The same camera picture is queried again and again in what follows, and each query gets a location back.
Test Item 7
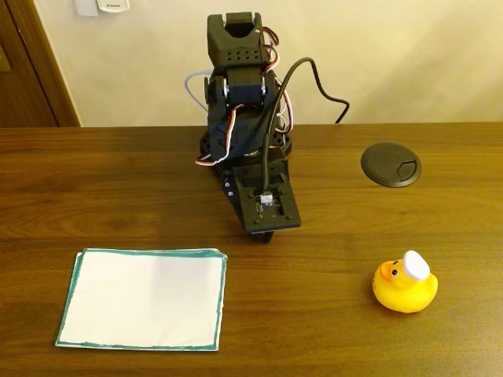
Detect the yellow duck toy white hat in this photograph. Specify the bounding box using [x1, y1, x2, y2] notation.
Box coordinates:
[372, 250, 439, 314]

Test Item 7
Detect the black round desk grommet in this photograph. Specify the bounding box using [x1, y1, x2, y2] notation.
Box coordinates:
[360, 141, 423, 189]

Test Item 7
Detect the white paper green border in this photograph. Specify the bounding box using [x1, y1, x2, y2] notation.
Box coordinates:
[54, 247, 229, 353]

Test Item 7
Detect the brown wooden door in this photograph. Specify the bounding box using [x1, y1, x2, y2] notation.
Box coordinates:
[0, 0, 82, 129]

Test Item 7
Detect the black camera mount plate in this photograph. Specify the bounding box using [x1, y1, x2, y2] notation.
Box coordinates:
[239, 174, 303, 234]

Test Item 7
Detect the red white black servo wire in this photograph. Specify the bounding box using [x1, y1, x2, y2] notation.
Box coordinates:
[257, 25, 296, 135]
[195, 105, 239, 168]

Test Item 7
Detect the black camera cable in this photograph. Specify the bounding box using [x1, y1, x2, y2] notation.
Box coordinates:
[259, 57, 351, 197]

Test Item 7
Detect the white cable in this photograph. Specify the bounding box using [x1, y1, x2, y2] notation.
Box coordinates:
[183, 69, 215, 113]

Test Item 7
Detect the white wall controller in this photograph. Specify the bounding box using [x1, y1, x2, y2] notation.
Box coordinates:
[95, 0, 130, 14]

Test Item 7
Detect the white wall plate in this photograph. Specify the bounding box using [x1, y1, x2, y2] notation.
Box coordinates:
[74, 0, 100, 17]

